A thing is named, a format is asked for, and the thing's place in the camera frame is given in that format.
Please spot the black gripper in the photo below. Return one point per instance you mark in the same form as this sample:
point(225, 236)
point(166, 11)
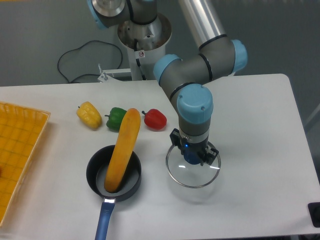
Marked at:
point(194, 151)

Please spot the glass pot lid blue knob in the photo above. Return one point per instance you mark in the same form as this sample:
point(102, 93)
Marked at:
point(189, 175)

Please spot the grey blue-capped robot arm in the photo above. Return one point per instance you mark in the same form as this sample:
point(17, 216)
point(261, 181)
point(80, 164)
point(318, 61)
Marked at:
point(183, 81)

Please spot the red bell pepper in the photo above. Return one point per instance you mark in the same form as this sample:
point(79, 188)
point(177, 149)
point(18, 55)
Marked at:
point(154, 119)

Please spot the long yellow squash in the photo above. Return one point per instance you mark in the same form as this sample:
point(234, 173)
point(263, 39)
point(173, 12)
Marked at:
point(123, 149)

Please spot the green bell pepper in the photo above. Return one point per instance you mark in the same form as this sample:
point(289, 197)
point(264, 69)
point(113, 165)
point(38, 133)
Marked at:
point(115, 118)

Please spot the yellow bell pepper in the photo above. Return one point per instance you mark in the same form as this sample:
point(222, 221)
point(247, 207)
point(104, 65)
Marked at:
point(89, 115)

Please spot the black box at table edge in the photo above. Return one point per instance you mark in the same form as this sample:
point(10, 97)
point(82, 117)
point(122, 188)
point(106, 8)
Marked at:
point(314, 212)

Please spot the orange plastic basket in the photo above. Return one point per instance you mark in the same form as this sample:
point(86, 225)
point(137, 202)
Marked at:
point(20, 131)

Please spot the dark pot blue handle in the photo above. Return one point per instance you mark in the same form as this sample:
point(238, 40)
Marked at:
point(95, 175)

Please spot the white metal base frame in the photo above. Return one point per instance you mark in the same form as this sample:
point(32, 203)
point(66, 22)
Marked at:
point(122, 74)

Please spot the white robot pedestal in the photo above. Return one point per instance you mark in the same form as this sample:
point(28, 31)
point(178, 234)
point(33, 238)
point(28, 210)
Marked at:
point(145, 45)

